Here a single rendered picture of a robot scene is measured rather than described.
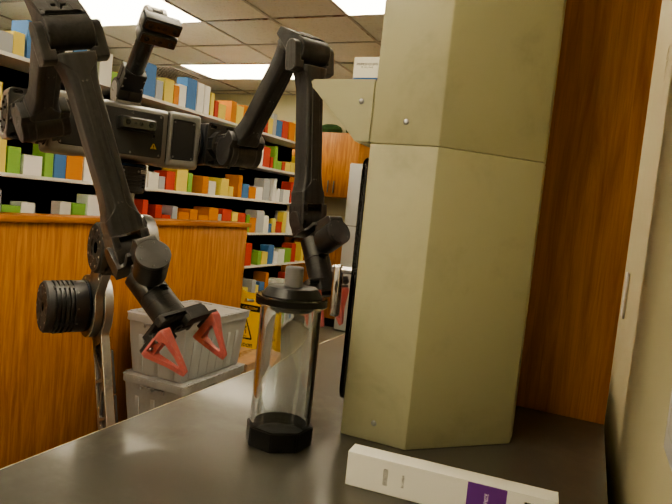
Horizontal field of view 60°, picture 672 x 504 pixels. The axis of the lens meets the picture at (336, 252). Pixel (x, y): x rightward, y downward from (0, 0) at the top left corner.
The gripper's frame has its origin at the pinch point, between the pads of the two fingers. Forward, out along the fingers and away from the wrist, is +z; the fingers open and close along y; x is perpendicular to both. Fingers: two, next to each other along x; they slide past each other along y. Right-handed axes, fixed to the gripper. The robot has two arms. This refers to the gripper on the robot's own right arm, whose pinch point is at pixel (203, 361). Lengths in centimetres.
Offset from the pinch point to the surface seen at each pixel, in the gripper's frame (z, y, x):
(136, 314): -94, 138, 152
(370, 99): -12, 14, -48
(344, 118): -13.3, 12.8, -42.7
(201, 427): 9.0, -5.9, 2.7
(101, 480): 9.5, -26.9, -0.9
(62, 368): -89, 103, 176
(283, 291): 3.3, -3.0, -23.4
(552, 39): -2, 30, -71
